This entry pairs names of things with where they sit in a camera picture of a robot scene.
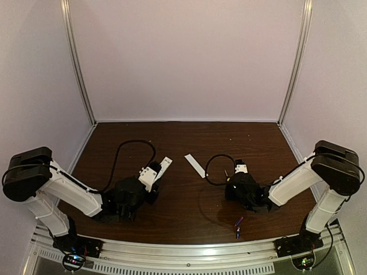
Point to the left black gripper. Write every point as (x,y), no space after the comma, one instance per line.
(155,191)

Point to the white remote control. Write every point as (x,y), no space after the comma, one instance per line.
(165,163)

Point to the white battery cover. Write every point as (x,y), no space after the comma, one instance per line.
(195,164)

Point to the yellow handled screwdriver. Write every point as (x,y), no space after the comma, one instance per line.
(227,176)

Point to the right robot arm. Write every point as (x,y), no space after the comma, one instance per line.
(334,165)

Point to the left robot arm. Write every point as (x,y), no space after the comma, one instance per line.
(33,176)

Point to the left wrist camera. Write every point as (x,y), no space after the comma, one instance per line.
(148,175)

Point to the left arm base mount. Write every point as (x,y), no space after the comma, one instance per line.
(76,251)

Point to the front aluminium rail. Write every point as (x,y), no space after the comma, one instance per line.
(255,257)

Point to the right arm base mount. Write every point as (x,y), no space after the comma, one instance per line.
(301,250)

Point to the left aluminium frame post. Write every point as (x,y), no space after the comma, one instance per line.
(66,13)

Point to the aluminium frame post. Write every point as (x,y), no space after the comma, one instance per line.
(301,46)
(66,13)

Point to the right aluminium frame post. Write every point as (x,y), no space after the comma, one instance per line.
(301,46)

